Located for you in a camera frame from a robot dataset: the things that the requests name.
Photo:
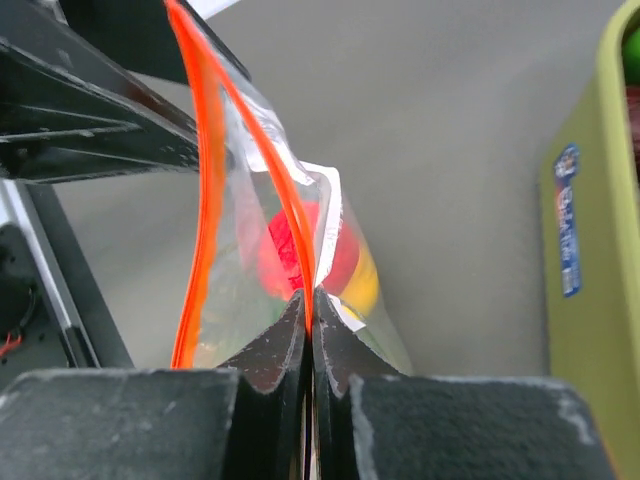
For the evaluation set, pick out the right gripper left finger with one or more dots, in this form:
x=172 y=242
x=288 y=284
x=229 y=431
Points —
x=242 y=420

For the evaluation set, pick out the clear zip top bag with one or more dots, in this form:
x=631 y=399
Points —
x=270 y=226

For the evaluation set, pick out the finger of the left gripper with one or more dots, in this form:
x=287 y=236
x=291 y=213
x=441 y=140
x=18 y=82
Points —
x=73 y=102

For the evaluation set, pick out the olive green plastic bin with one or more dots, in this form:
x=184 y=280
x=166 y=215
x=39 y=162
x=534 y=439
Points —
x=589 y=199

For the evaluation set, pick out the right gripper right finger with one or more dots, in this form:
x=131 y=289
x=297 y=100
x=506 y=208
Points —
x=374 y=422

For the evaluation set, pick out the yellow fake lemon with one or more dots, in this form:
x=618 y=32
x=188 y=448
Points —
x=362 y=291

